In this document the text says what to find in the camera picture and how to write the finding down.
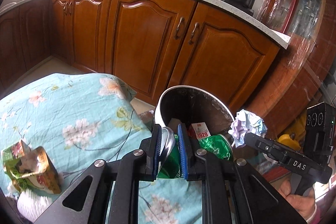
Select wooden lower cabinets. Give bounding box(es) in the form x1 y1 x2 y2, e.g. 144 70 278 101
0 0 280 115

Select crushed green drink carton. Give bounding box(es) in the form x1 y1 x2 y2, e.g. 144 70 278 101
1 139 62 195

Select yellow plastic object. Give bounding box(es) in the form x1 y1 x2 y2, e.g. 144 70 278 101
278 134 300 149

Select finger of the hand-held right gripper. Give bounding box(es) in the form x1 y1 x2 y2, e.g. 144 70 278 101
244 132 289 161

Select red white carton box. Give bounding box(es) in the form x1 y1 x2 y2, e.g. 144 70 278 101
187 121 210 140

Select white foam fruit net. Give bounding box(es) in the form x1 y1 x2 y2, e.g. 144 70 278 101
6 183 65 224

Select black white trash bin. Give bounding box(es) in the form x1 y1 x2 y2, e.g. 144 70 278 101
154 85 237 160

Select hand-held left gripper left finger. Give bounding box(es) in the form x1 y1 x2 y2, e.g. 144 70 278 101
34 124 162 224

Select blue white paper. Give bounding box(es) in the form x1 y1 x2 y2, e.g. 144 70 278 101
228 109 268 149

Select person's right hand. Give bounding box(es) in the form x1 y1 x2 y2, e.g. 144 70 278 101
278 179 324 224

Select plastic wrapped wooden door frame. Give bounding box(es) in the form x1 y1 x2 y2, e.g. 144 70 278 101
249 0 330 140

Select crushed green drink can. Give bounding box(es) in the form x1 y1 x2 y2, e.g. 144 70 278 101
157 127 235 179

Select floral turquoise tablecloth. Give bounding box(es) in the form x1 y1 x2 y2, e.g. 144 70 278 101
0 72 203 224

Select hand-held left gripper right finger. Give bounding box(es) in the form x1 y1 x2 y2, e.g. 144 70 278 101
177 123 307 224

